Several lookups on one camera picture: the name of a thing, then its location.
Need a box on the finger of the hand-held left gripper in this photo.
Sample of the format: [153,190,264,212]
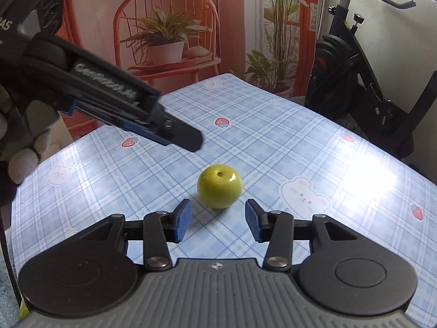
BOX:
[121,107,204,151]

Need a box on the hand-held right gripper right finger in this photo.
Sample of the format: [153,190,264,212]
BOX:
[245,199,359,271]

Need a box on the green plum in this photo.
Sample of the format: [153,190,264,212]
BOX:
[197,165,243,210]

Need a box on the blue plaid tablecloth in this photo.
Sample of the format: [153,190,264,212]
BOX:
[10,72,437,315]

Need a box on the black exercise bike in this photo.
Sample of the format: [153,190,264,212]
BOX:
[304,0,437,159]

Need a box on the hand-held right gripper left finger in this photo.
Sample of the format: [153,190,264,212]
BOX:
[78,199,192,271]

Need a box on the potted green plant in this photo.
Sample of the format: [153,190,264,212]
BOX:
[55,0,320,140]

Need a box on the person's left hand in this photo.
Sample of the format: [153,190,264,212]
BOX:
[0,86,60,185]

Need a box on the metal pole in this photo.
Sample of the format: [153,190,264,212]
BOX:
[319,0,331,40]

